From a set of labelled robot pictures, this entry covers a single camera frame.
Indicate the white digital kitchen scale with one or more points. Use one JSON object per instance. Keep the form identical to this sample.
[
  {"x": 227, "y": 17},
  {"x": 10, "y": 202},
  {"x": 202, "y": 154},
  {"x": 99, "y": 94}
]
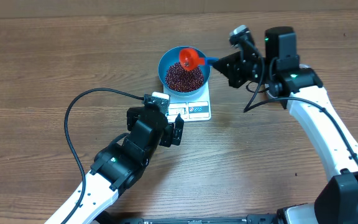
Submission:
[{"x": 195, "y": 107}]

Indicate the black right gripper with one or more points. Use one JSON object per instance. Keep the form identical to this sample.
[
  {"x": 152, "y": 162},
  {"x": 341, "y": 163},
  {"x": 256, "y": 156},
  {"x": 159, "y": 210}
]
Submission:
[{"x": 238, "y": 73}]

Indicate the clear plastic container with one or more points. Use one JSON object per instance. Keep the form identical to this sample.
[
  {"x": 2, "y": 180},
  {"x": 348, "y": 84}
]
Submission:
[{"x": 269, "y": 95}]

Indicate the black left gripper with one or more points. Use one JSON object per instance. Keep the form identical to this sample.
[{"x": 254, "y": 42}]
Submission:
[{"x": 168, "y": 138}]

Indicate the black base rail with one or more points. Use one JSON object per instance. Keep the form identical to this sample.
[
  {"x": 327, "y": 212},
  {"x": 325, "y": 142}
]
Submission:
[{"x": 106, "y": 218}]

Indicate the blue bowl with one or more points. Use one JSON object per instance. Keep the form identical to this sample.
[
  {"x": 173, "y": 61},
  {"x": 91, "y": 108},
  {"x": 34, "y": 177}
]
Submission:
[{"x": 172, "y": 56}]

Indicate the red scoop with blue handle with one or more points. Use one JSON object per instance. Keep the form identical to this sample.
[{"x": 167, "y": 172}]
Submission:
[{"x": 189, "y": 59}]

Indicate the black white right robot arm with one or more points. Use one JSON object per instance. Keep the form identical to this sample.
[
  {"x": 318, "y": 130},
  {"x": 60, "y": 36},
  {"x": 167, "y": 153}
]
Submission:
[{"x": 301, "y": 92}]

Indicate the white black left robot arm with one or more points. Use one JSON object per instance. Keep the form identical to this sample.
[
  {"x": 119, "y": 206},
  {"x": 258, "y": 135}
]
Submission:
[{"x": 120, "y": 165}]

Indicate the red beans in bowl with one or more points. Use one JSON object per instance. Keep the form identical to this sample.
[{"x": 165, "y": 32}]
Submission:
[{"x": 181, "y": 80}]

